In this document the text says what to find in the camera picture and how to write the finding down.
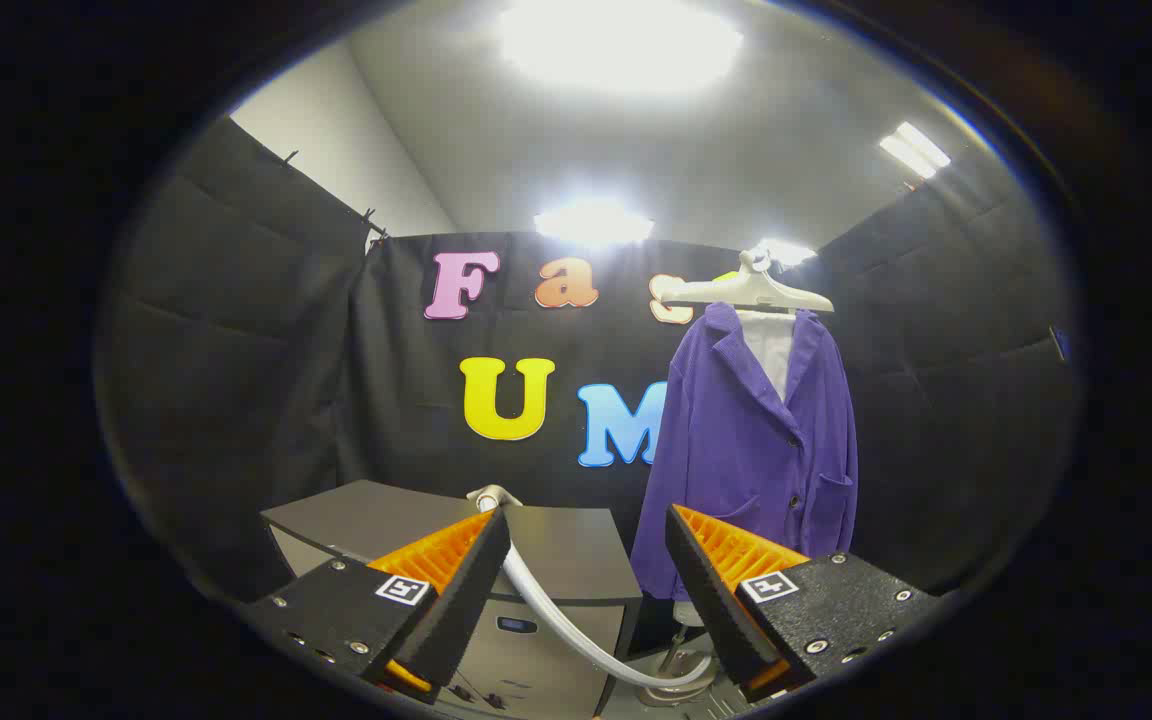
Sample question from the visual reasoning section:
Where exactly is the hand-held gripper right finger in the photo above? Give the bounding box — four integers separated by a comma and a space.
664, 505, 942, 703

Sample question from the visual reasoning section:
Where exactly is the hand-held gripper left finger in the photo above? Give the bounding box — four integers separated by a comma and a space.
246, 507, 513, 703

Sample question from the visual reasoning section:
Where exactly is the purple corduroy jacket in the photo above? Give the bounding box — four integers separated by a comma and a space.
631, 302, 859, 601

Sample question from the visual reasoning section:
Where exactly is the white shirt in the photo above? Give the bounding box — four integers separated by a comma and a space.
736, 310, 797, 403

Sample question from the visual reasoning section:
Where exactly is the white plastic clothes hanger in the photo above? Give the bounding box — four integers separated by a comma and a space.
658, 250, 835, 314

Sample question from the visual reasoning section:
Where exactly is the grey cabinet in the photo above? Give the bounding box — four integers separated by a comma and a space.
261, 480, 643, 717

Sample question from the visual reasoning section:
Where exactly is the ceiling light panel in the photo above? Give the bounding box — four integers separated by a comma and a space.
879, 121, 952, 180
534, 203, 655, 246
756, 239, 819, 267
498, 0, 745, 96

